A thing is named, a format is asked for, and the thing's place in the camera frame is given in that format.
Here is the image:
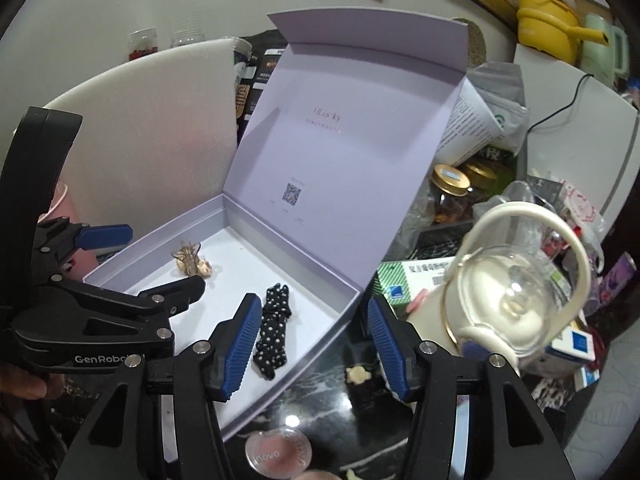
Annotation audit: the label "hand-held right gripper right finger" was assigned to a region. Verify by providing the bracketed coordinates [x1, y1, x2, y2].
[366, 296, 576, 480]

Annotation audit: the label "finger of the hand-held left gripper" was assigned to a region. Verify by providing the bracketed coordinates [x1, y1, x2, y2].
[32, 216, 134, 273]
[47, 275, 207, 341]

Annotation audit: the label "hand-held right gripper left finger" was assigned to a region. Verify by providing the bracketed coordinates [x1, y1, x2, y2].
[55, 294, 263, 480]

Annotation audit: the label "round pink blush compact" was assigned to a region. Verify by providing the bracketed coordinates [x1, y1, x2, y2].
[245, 427, 313, 479]

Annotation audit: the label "lavender gift box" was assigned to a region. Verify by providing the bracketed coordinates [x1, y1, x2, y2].
[82, 10, 471, 443]

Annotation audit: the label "person's left hand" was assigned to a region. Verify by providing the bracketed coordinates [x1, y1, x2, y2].
[0, 364, 49, 402]

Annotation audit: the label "black polka-dot hair clip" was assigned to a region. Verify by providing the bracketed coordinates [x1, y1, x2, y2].
[251, 283, 293, 367]

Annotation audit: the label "clear amber hair claw clip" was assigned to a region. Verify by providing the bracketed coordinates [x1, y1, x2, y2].
[172, 242, 203, 276]

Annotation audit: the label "pink packet with lettering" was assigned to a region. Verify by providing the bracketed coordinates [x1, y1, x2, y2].
[37, 180, 101, 281]

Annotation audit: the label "green and white medicine box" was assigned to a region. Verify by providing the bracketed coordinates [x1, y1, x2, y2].
[376, 257, 458, 306]

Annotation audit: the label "white foam board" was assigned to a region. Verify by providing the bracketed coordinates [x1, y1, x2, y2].
[42, 37, 241, 306]

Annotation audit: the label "gold lid glass jar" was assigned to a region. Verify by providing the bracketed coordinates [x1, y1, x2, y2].
[431, 164, 473, 223]
[462, 160, 498, 191]

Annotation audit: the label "blue and white medicine box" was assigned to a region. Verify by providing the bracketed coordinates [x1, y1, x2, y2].
[547, 320, 598, 376]

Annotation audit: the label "plastic jar with red contents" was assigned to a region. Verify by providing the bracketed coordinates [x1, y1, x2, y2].
[127, 27, 160, 61]

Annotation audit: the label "clear plastic bag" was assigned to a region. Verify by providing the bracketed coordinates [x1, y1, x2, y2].
[500, 180, 561, 221]

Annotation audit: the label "black snack bags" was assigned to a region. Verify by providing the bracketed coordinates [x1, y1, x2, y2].
[232, 30, 291, 136]

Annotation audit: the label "clear plastic jar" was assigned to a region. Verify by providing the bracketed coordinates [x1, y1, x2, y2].
[170, 15, 206, 48]

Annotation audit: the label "white printed leaflet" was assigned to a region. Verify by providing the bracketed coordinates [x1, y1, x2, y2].
[437, 77, 506, 166]

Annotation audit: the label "pink and white box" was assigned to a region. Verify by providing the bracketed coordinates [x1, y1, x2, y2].
[557, 180, 603, 226]

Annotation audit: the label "purple packet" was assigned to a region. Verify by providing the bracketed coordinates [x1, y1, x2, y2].
[600, 252, 638, 301]

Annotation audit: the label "white refrigerator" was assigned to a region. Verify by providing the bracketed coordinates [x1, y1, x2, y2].
[515, 42, 640, 261]

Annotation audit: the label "grey foil bag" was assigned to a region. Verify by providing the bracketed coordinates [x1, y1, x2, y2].
[467, 62, 531, 156]

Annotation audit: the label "yellow pot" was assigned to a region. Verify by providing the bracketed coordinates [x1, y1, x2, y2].
[516, 0, 608, 66]

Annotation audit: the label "pale green kettle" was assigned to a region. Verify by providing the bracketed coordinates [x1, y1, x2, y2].
[580, 12, 630, 88]

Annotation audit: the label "black cable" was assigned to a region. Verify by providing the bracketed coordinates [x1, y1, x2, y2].
[527, 74, 593, 133]

